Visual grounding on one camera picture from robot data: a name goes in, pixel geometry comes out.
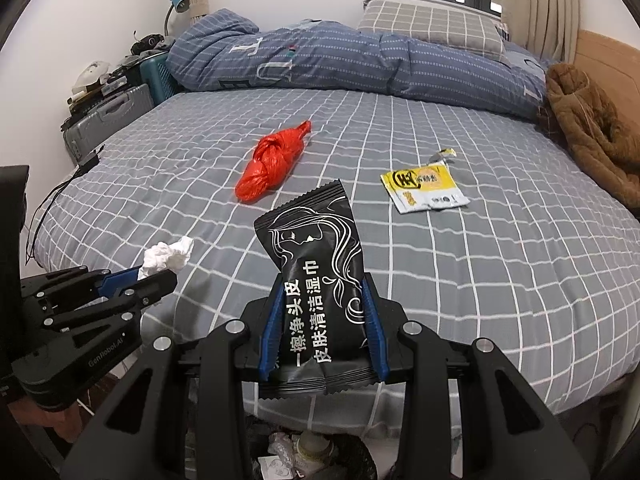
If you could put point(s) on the black flat panel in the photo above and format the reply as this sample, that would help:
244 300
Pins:
12 220

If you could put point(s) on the grey checked bed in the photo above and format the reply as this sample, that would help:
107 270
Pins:
450 285

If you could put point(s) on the yellow sachet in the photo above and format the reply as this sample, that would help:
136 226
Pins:
420 187

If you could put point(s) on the white rounded device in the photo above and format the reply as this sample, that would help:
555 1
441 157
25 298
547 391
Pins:
92 76

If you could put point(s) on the brown fleece garment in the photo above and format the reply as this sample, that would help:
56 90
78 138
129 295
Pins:
590 120

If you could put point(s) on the white tissue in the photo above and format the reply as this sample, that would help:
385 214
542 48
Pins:
167 255

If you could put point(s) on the teal suitcase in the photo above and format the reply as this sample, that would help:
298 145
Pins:
157 77

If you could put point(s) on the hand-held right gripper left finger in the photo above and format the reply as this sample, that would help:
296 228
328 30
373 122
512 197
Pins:
267 340

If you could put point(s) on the white flat packet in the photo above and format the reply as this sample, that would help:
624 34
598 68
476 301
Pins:
272 469

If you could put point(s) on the blue desk lamp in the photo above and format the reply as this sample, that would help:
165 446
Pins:
179 2

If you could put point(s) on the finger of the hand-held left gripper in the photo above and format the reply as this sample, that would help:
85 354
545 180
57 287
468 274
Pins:
145 287
117 282

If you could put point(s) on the black wet wipe packet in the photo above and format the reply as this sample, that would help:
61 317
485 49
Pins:
320 260

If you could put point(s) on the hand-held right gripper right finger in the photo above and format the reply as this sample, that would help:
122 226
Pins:
376 340

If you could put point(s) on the grey suitcase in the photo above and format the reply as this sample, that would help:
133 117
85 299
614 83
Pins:
107 120

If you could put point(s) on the grey checked pillow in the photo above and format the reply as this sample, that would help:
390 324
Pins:
425 25

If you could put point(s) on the blue striped quilt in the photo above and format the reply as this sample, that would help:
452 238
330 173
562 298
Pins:
325 65

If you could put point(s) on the bin with black liner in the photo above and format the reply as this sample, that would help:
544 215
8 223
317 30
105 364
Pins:
362 460

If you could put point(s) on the wooden headboard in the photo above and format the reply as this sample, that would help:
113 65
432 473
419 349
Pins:
610 55

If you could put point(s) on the red plastic bag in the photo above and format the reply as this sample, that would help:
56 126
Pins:
270 165

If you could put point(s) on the small torn wrapper piece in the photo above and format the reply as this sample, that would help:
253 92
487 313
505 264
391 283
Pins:
442 155

